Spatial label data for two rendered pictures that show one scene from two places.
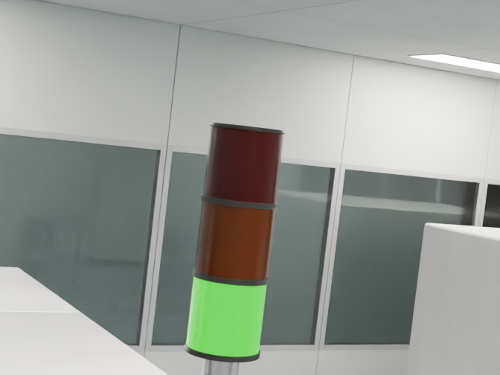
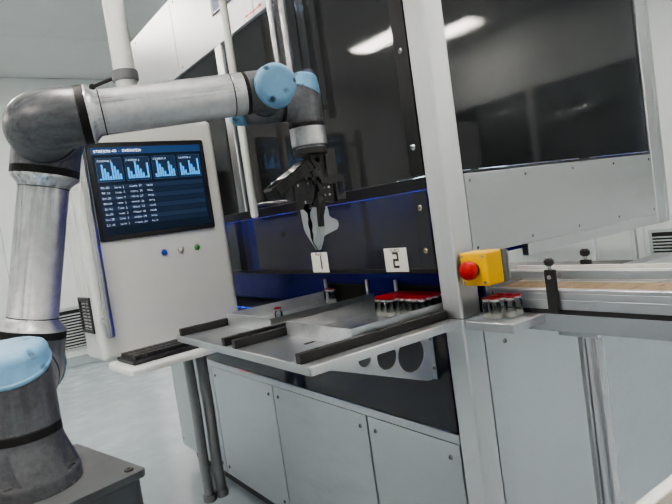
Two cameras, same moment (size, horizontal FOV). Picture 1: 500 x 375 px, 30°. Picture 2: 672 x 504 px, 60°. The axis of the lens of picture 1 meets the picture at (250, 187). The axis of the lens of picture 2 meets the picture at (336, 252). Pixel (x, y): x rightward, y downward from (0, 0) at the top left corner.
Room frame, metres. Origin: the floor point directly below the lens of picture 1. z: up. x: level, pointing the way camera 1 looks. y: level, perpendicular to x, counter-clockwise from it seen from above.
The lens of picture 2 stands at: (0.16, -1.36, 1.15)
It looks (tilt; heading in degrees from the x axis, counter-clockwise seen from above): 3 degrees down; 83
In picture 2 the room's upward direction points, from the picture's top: 8 degrees counter-clockwise
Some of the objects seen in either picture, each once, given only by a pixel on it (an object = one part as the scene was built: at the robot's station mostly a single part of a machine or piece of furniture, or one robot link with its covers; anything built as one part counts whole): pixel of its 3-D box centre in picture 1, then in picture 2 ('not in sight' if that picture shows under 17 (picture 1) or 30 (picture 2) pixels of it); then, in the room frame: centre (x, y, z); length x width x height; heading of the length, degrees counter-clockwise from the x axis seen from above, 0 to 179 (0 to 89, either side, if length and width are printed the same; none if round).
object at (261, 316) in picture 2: not in sight; (300, 309); (0.24, 0.30, 0.90); 0.34 x 0.26 x 0.04; 28
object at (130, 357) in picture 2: not in sight; (186, 342); (-0.12, 0.52, 0.82); 0.40 x 0.14 x 0.02; 32
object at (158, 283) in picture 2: not in sight; (149, 229); (-0.21, 0.71, 1.19); 0.50 x 0.19 x 0.78; 32
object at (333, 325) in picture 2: not in sight; (374, 316); (0.40, 0.00, 0.90); 0.34 x 0.26 x 0.04; 29
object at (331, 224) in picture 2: not in sight; (326, 226); (0.30, -0.15, 1.13); 0.06 x 0.03 x 0.09; 28
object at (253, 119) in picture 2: not in sight; (257, 103); (0.19, -0.17, 1.39); 0.11 x 0.11 x 0.08; 13
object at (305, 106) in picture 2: not in sight; (301, 101); (0.29, -0.14, 1.39); 0.09 x 0.08 x 0.11; 13
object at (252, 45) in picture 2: not in sight; (268, 112); (0.24, 0.52, 1.51); 0.47 x 0.01 x 0.59; 118
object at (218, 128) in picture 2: not in sight; (202, 143); (-0.01, 1.00, 1.51); 0.49 x 0.01 x 0.59; 118
